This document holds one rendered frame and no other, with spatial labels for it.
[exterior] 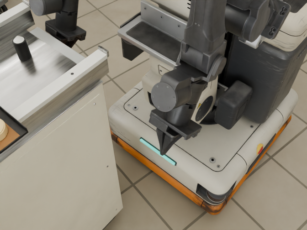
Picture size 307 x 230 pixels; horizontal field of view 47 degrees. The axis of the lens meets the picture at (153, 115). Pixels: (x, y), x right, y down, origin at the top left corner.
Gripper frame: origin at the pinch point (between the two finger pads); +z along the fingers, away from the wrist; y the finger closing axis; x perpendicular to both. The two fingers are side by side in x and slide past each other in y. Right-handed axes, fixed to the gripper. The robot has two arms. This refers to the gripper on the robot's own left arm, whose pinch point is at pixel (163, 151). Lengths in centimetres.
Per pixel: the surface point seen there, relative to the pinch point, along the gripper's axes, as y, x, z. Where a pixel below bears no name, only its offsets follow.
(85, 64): -23.6, -5.9, -11.6
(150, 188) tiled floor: -22, 53, 60
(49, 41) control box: -42.7, -0.1, -8.0
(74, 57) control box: -32.8, 0.0, -7.9
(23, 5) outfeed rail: -52, -2, -14
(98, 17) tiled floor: -129, 116, 26
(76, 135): -21.2, -6.0, 7.2
